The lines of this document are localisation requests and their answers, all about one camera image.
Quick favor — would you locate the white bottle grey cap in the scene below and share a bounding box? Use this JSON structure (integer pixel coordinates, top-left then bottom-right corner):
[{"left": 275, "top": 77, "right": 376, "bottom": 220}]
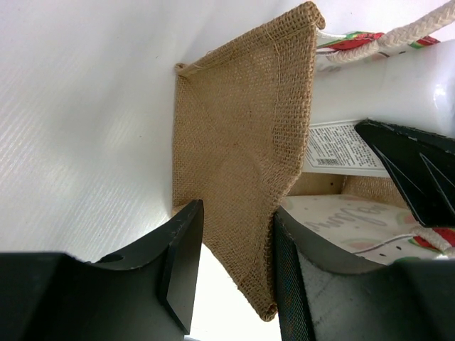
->
[{"left": 300, "top": 37, "right": 455, "bottom": 178}]

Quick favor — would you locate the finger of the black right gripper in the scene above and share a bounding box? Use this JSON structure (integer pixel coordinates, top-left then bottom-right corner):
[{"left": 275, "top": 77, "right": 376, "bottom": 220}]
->
[{"left": 355, "top": 119, "right": 454, "bottom": 227}]

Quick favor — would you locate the burlap watermelon canvas bag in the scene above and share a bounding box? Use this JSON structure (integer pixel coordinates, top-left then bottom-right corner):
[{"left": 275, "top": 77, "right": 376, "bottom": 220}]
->
[{"left": 171, "top": 0, "right": 455, "bottom": 323}]

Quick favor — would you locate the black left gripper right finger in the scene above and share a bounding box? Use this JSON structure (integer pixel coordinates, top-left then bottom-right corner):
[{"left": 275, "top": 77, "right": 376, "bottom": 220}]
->
[{"left": 273, "top": 209, "right": 454, "bottom": 340}]

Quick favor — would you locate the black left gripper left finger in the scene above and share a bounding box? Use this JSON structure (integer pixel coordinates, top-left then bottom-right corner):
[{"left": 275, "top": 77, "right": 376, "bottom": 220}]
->
[{"left": 1, "top": 200, "right": 204, "bottom": 340}]

